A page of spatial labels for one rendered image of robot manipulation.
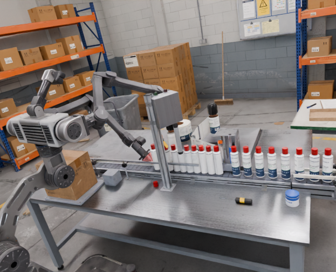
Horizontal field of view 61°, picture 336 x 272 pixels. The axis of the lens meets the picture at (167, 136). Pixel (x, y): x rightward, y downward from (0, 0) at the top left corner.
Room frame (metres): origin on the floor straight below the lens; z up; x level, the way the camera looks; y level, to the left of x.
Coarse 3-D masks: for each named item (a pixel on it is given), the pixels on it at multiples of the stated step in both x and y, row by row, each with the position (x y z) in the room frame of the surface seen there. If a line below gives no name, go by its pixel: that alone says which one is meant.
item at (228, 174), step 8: (112, 168) 2.05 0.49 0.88; (120, 168) 2.02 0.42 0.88; (128, 168) 1.99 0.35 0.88; (136, 168) 1.97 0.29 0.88; (144, 168) 1.94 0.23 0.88; (152, 168) 1.91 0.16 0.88; (216, 176) 1.63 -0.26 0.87; (224, 176) 1.60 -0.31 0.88; (232, 176) 1.58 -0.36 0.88; (240, 176) 1.57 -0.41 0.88; (264, 176) 1.51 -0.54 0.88; (280, 176) 1.47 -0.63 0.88
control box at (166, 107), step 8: (160, 96) 1.68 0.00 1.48; (168, 96) 1.67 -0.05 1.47; (176, 96) 1.70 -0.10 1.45; (152, 104) 1.67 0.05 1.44; (160, 104) 1.64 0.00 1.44; (168, 104) 1.67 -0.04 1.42; (176, 104) 1.69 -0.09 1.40; (160, 112) 1.64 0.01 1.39; (168, 112) 1.66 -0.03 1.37; (176, 112) 1.69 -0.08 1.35; (160, 120) 1.64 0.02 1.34; (168, 120) 1.66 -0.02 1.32; (176, 120) 1.68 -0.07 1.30; (160, 128) 1.63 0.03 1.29
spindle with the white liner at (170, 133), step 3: (168, 126) 2.08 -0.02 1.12; (171, 126) 2.08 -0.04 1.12; (168, 129) 2.09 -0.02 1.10; (171, 129) 2.08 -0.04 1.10; (168, 132) 2.11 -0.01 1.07; (171, 132) 2.09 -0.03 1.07; (168, 135) 2.10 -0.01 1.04; (171, 135) 2.08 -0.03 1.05; (174, 135) 2.08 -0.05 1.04; (168, 138) 2.10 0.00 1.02; (171, 138) 2.08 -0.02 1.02; (174, 138) 2.08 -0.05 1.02; (171, 141) 2.08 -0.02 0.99; (174, 141) 2.08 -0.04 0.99; (171, 144) 2.09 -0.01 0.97
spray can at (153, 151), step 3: (153, 144) 1.89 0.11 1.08; (153, 147) 1.88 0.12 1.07; (150, 150) 1.89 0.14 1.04; (153, 150) 1.87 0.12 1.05; (153, 153) 1.87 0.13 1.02; (153, 156) 1.87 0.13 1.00; (156, 156) 1.87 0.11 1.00; (153, 159) 1.87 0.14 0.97; (156, 159) 1.87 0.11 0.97; (156, 165) 1.87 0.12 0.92; (156, 168) 1.87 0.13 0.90; (159, 168) 1.87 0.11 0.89
